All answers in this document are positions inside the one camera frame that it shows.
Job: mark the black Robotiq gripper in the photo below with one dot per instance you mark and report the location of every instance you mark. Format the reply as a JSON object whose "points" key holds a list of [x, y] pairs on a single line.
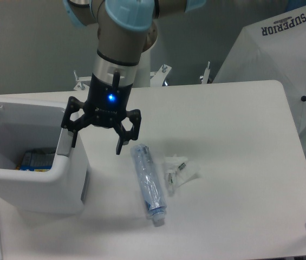
{"points": [[106, 104]]}

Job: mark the white push-top trash can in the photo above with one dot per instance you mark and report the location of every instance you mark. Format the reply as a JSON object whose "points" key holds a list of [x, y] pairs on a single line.
{"points": [[27, 125]]}

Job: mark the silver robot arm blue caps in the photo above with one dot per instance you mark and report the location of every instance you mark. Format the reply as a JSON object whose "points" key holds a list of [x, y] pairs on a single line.
{"points": [[123, 31]]}

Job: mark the blue trash inside can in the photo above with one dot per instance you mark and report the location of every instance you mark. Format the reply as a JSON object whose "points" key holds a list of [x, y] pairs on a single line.
{"points": [[37, 160]]}

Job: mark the crushed clear plastic bottle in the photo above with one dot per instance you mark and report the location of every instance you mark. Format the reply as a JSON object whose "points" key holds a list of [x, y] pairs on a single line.
{"points": [[151, 190]]}

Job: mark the crumpled clear plastic bag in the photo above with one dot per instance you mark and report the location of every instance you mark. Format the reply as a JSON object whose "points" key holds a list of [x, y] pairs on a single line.
{"points": [[178, 171]]}

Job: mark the white Superior umbrella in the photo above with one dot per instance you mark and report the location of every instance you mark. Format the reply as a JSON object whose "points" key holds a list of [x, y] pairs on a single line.
{"points": [[272, 49]]}

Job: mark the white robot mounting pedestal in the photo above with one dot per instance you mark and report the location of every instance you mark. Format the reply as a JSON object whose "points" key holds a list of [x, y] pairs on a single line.
{"points": [[143, 74]]}

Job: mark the white mounting bracket with bolts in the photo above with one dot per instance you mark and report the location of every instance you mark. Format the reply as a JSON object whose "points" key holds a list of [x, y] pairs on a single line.
{"points": [[158, 79]]}

